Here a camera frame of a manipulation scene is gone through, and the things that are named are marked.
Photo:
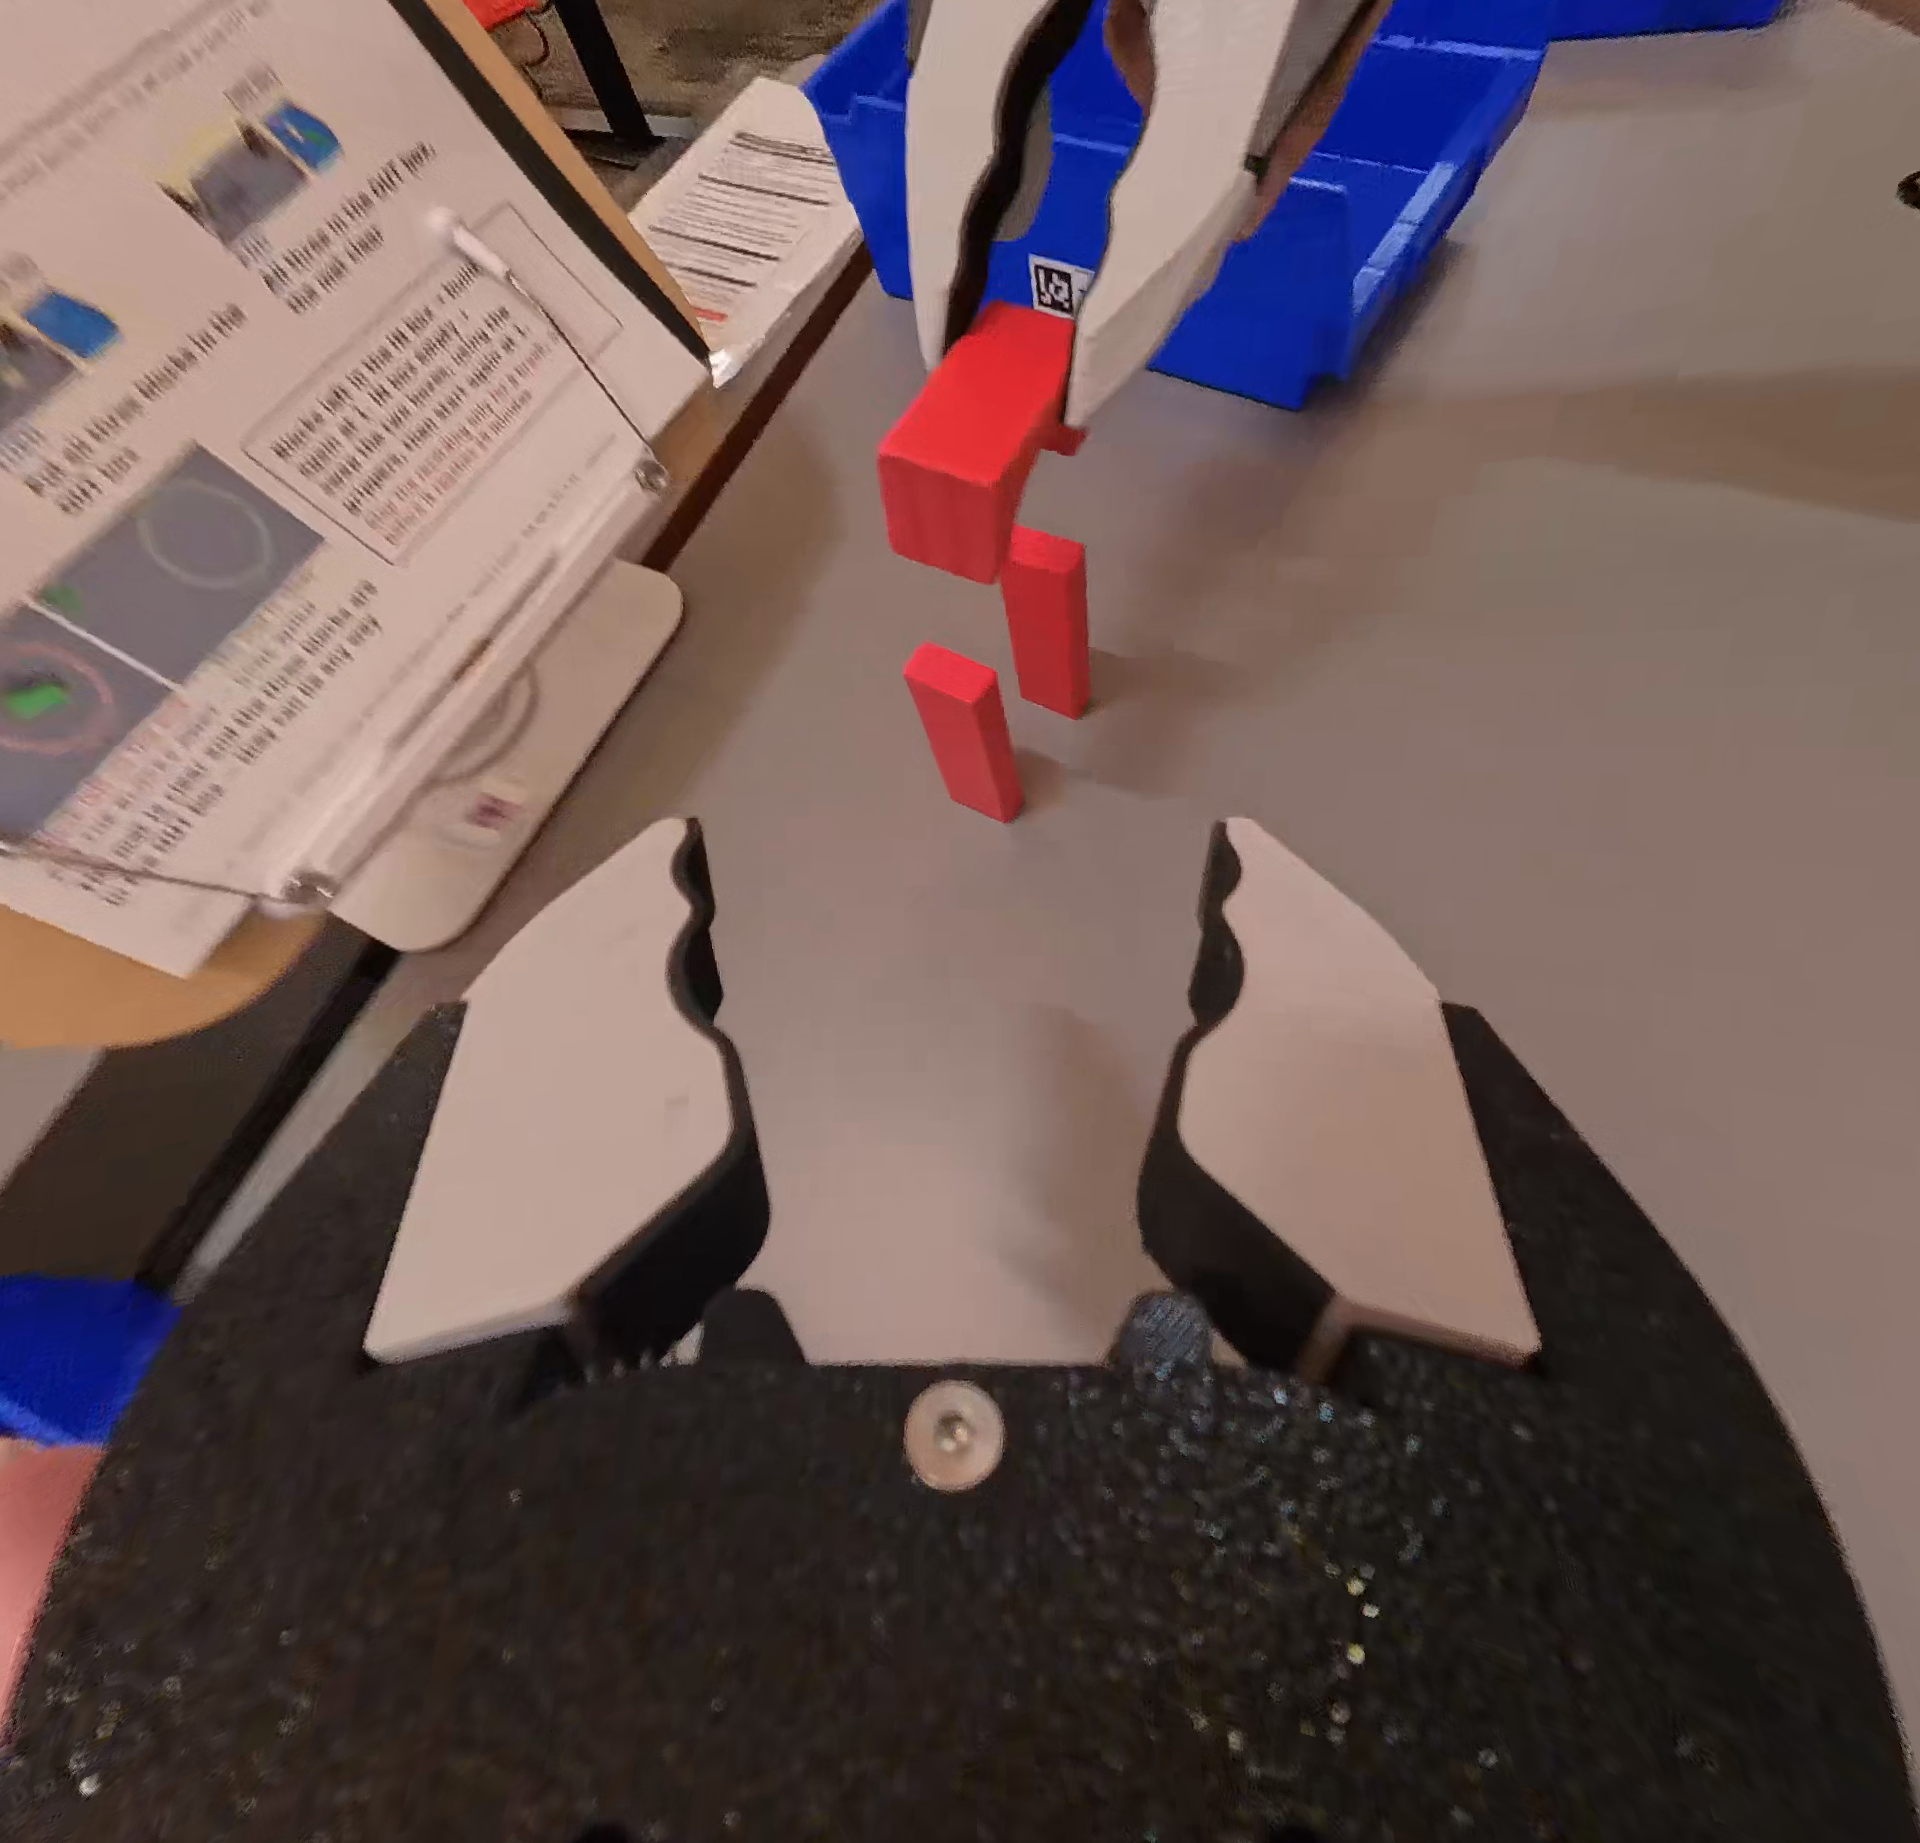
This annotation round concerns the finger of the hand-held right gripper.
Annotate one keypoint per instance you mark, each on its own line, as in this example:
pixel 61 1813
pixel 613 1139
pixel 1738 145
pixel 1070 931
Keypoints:
pixel 1185 148
pixel 959 103

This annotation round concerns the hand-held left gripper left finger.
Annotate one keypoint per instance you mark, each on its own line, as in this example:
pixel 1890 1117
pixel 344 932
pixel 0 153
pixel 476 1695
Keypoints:
pixel 571 1123

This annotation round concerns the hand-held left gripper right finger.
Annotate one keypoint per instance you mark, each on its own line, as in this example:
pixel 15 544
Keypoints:
pixel 1334 1123

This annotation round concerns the red wooden block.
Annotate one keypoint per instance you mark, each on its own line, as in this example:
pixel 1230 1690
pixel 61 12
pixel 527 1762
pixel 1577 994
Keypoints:
pixel 959 434
pixel 968 739
pixel 1047 630

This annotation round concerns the laminated paper sheet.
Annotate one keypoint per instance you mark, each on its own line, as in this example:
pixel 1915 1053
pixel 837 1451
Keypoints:
pixel 752 209

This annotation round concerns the printed instruction sheet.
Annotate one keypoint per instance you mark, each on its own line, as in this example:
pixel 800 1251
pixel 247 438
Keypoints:
pixel 226 372

